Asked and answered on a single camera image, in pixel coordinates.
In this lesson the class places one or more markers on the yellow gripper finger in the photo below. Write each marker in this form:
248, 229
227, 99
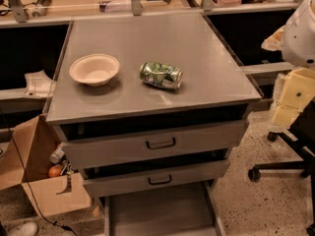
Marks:
292, 93

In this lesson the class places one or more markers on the crushed green soda can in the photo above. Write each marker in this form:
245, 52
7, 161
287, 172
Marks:
161, 76

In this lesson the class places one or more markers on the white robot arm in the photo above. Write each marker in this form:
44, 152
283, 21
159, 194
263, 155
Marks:
296, 41

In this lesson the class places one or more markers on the grey metal drawer cabinet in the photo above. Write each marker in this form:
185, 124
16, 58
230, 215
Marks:
148, 109

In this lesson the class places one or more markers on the grey bottom drawer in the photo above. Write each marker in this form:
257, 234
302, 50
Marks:
183, 210

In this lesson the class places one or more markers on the grey drawer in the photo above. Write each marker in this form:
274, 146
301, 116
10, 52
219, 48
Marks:
134, 147
183, 210
148, 180

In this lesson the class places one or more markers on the grey top drawer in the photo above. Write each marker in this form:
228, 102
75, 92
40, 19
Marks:
134, 147

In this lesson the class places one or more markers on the grey middle drawer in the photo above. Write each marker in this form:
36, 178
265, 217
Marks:
148, 180

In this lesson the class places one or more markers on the black office chair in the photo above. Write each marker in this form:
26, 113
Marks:
303, 143

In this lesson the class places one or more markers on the beige paper bowl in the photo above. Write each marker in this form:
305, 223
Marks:
94, 70

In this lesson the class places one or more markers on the small bottle in box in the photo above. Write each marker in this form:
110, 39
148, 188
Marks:
57, 156

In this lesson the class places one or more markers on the orange fruit in box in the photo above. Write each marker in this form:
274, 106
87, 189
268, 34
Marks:
54, 171

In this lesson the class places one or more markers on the white curved plastic part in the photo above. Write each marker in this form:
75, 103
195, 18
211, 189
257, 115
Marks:
39, 85

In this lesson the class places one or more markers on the black white handheld tool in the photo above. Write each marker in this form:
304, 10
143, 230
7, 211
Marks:
40, 8

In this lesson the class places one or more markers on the brown cardboard box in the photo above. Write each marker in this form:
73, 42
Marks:
26, 162

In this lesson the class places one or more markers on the white shoe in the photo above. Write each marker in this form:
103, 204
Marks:
26, 229

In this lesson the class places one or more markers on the grey metal post left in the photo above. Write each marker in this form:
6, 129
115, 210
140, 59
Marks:
19, 12

